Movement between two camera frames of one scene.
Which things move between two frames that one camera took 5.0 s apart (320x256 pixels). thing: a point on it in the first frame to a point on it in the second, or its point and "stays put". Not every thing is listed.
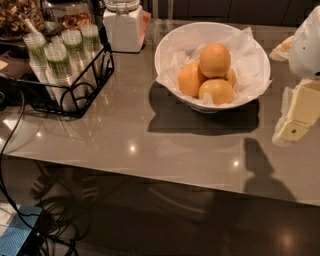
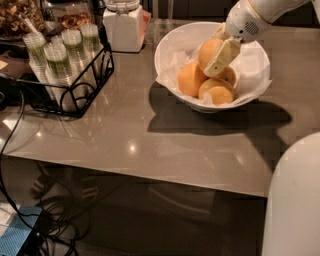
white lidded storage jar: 127,24 stays put
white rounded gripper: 306,48 to 244,23
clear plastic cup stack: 72,41 stays put
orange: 221,90 stays put
